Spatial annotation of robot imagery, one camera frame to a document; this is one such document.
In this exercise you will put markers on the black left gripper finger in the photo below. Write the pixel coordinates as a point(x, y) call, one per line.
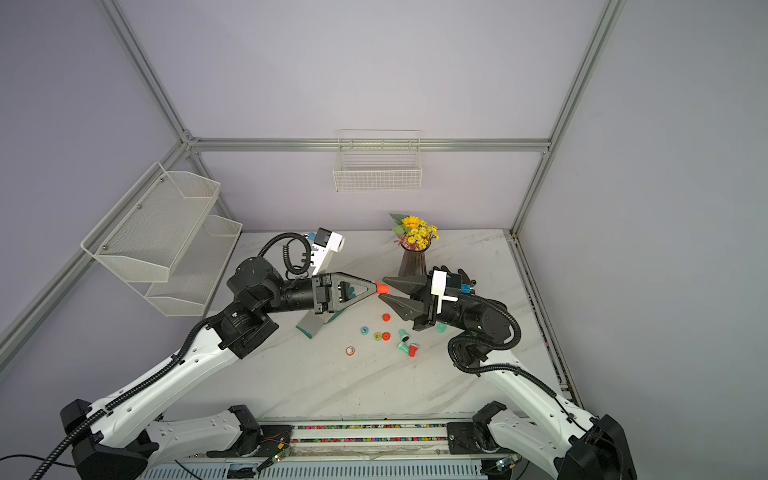
point(345, 302)
point(355, 281)

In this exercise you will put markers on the aluminium front rail frame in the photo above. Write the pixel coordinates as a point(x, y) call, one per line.
point(412, 449)

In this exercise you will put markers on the yellow artificial flower bouquet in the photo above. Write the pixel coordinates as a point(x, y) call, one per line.
point(413, 233)

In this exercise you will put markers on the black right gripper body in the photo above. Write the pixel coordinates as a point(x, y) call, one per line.
point(434, 317)

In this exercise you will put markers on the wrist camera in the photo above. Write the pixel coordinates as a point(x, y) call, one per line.
point(324, 244)
point(441, 293)

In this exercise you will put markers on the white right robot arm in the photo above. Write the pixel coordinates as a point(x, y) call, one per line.
point(562, 439)

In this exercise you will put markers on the white wire wall basket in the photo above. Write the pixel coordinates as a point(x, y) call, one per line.
point(378, 161)

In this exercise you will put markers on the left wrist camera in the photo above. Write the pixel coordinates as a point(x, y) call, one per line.
point(324, 244)

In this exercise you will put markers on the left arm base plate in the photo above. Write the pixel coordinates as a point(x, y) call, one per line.
point(261, 443)

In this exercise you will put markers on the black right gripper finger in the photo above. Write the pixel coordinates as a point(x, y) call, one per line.
point(408, 285)
point(407, 309)

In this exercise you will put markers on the dark glass flower vase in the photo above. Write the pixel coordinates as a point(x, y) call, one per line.
point(413, 263)

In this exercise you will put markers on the white two-tier mesh shelf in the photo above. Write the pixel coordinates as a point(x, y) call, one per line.
point(164, 241)

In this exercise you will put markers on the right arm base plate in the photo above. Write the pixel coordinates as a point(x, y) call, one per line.
point(470, 438)

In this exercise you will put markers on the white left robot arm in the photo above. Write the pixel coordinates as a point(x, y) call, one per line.
point(122, 435)

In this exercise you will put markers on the black yellow work glove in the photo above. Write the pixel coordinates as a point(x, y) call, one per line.
point(455, 279)

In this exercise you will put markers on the green grey work glove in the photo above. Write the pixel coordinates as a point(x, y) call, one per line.
point(312, 323)

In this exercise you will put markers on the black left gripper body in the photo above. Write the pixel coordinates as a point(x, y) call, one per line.
point(322, 294)

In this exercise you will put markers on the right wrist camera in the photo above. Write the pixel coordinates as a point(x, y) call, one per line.
point(441, 293)

